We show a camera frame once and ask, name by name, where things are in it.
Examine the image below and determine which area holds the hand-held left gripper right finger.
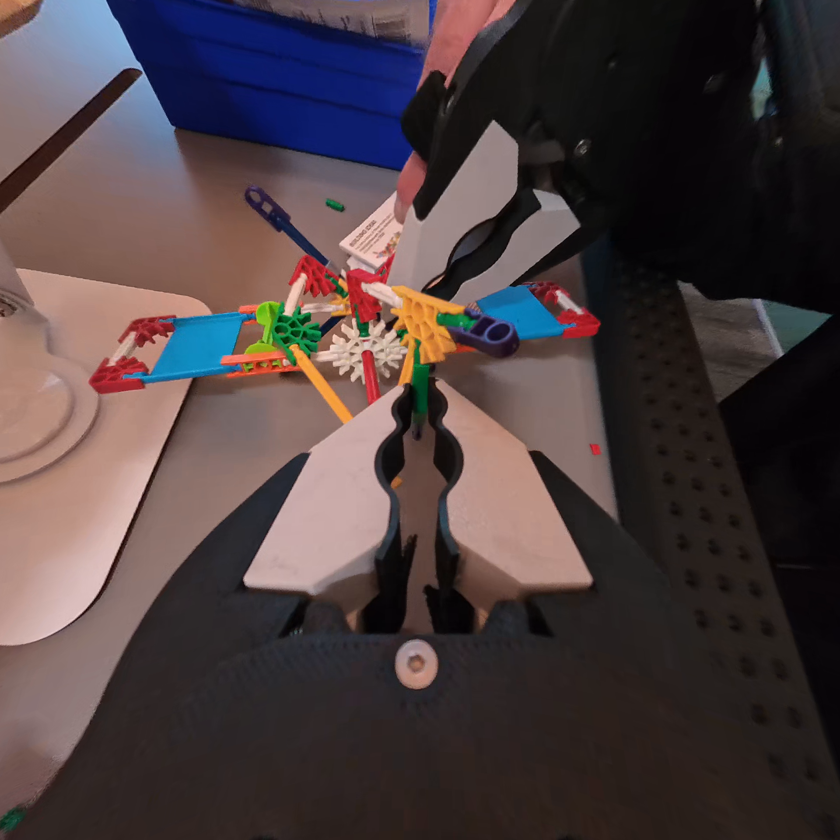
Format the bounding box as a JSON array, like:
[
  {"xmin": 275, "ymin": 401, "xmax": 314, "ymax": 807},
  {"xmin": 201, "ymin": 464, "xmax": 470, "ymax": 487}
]
[{"xmin": 422, "ymin": 381, "xmax": 595, "ymax": 635}]

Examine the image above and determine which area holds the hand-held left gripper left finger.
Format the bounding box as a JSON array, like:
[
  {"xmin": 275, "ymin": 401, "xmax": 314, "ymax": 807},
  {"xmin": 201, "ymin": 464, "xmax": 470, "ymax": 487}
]
[{"xmin": 241, "ymin": 382, "xmax": 417, "ymax": 635}]

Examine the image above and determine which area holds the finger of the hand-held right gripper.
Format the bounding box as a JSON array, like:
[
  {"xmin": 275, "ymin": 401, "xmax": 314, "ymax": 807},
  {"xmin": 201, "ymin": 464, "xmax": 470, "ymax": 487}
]
[
  {"xmin": 424, "ymin": 185, "xmax": 583, "ymax": 303},
  {"xmin": 392, "ymin": 120, "xmax": 526, "ymax": 293}
]

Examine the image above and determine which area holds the blue rod toy propeller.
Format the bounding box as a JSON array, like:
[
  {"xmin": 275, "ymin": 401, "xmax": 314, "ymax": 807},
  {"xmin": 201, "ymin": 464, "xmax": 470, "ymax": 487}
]
[{"xmin": 244, "ymin": 185, "xmax": 385, "ymax": 404}]

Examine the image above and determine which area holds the colourful construction toy airplane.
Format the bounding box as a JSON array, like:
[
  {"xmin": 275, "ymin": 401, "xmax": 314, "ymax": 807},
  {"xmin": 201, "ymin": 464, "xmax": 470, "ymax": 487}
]
[{"xmin": 88, "ymin": 255, "xmax": 601, "ymax": 441}]

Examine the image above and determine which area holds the person's right hand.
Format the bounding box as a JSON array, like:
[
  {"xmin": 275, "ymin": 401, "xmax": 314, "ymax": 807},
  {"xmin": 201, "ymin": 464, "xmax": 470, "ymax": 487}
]
[{"xmin": 394, "ymin": 0, "xmax": 519, "ymax": 224}]

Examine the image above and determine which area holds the white instruction booklet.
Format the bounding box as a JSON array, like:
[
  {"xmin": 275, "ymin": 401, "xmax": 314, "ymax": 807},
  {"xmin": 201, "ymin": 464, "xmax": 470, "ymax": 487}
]
[{"xmin": 339, "ymin": 192, "xmax": 408, "ymax": 273}]

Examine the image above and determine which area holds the blue plastic bin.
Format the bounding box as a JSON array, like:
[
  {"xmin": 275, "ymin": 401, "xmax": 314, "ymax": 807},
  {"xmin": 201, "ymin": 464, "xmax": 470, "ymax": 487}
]
[{"xmin": 105, "ymin": 0, "xmax": 437, "ymax": 172}]

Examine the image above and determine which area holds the white metal stand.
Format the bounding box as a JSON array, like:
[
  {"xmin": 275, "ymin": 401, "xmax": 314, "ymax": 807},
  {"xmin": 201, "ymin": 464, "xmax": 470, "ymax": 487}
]
[{"xmin": 0, "ymin": 236, "xmax": 214, "ymax": 647}]

